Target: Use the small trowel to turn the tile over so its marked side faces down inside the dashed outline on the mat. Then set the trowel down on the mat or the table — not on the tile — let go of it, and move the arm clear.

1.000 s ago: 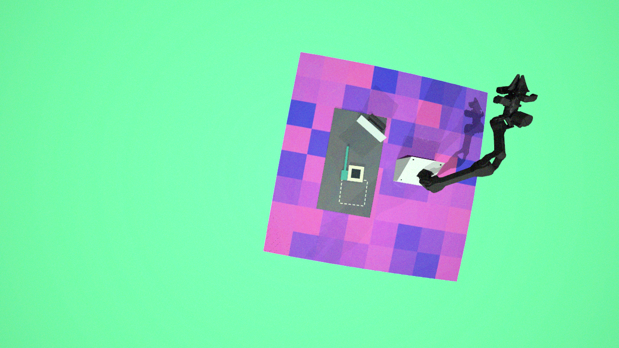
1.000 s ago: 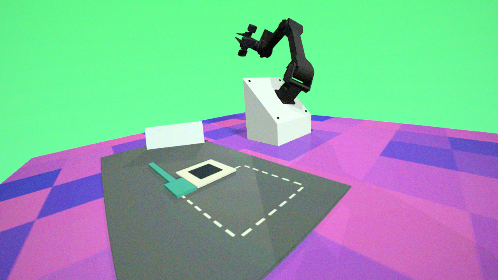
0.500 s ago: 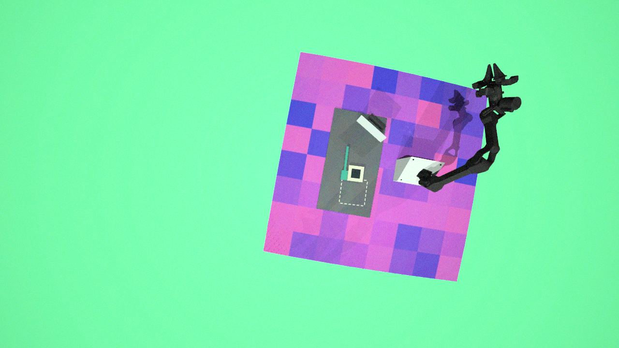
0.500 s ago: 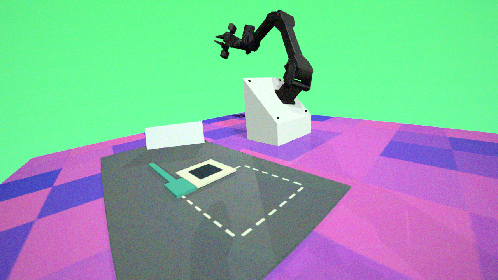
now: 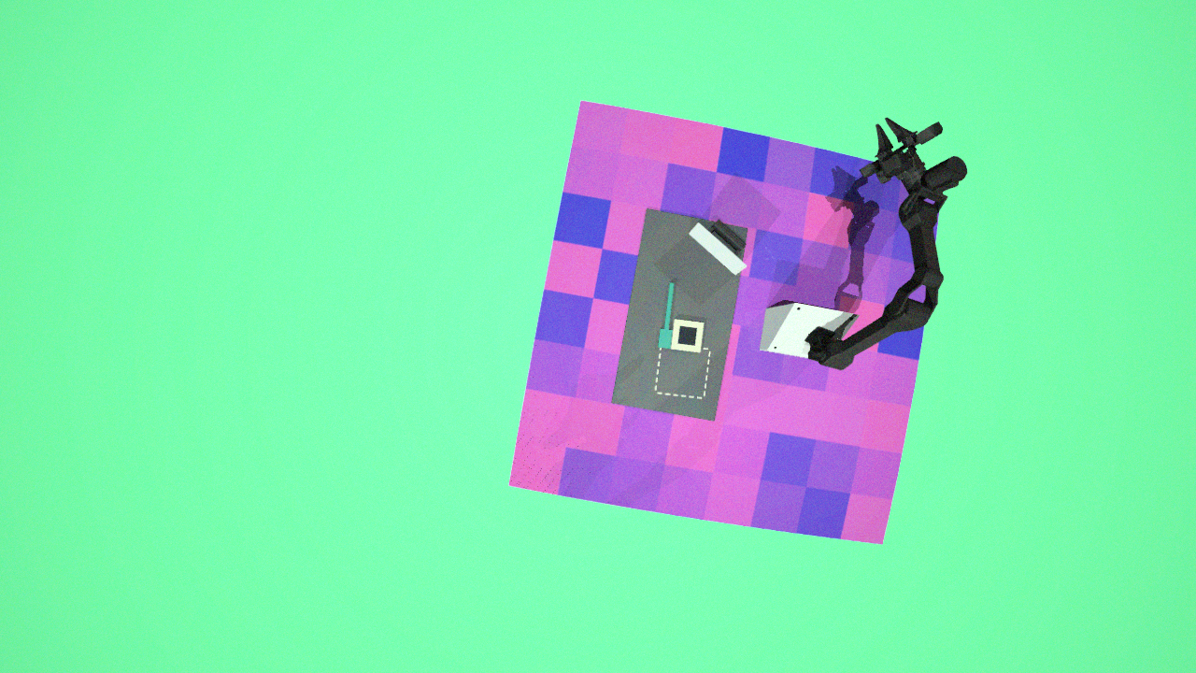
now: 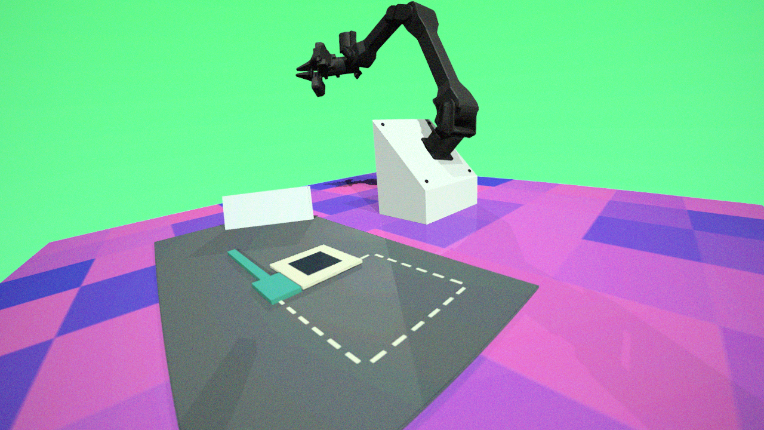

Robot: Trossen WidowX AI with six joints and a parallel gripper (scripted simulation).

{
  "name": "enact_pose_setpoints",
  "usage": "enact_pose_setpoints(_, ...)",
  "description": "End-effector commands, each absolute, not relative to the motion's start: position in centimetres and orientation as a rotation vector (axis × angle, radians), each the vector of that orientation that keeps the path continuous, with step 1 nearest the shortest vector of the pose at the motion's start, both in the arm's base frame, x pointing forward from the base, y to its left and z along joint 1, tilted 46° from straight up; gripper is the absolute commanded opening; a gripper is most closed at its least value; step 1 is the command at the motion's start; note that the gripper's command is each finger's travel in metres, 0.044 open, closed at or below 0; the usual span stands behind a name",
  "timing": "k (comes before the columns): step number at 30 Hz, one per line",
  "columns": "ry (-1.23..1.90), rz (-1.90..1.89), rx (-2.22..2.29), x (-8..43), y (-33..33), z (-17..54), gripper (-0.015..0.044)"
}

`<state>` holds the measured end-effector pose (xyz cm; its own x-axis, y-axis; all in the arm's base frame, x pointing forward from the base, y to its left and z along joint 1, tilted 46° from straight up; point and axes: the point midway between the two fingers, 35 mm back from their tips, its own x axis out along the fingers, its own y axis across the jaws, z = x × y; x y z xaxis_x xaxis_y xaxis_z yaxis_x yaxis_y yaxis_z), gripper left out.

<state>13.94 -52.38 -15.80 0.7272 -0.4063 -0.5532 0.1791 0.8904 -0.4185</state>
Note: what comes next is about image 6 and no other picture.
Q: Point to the cream square tile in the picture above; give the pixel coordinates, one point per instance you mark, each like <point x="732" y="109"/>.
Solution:
<point x="315" y="265"/>

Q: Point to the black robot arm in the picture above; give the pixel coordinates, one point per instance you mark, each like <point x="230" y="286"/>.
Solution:
<point x="456" y="107"/>

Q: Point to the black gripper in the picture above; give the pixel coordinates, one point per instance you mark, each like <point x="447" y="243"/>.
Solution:
<point x="316" y="78"/>

